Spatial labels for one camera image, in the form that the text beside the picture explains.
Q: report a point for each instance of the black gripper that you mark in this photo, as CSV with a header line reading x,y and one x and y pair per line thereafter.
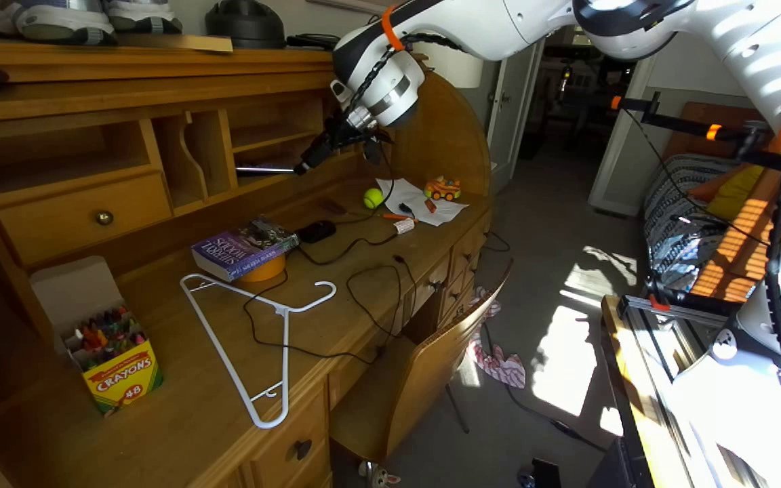
x,y
358,142

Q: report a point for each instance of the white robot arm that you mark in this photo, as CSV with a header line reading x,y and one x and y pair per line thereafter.
x,y
536,21

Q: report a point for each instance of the purple book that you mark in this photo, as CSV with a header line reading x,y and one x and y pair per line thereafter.
x,y
229,253

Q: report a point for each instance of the black computer mouse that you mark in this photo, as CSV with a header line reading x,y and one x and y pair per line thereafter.
x,y
315,230

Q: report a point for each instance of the yellow tennis ball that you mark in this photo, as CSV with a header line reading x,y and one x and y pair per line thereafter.
x,y
373,198

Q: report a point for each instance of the small white eraser block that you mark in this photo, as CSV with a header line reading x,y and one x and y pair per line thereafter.
x,y
406,225

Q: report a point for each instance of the orange round bowl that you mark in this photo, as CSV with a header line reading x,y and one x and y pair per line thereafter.
x,y
266,272

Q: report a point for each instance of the white paper sheet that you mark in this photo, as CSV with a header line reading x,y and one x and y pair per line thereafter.
x,y
431,210

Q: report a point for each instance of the small orange toy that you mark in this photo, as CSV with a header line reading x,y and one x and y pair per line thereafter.
x,y
446,188

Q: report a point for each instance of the thin wooden strip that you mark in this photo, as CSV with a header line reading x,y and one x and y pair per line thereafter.
x,y
178,42

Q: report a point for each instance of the white plastic clothes hanger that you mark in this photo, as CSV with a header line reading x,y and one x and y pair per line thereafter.
x,y
284,341

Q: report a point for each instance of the wooden roll-top desk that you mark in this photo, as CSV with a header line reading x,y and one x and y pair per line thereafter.
x,y
137,272

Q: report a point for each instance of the round metal drawer knob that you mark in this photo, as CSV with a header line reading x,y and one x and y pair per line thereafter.
x,y
103,218

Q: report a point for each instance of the wooden chair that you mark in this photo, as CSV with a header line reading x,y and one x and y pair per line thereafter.
x,y
418,370

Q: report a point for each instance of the patterned cloth scrap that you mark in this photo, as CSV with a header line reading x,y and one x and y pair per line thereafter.
x,y
499,370

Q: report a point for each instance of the yellow green crayon box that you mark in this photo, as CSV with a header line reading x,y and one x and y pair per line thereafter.
x,y
120,367

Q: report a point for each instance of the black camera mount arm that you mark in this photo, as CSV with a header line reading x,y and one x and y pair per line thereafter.
x,y
678,122

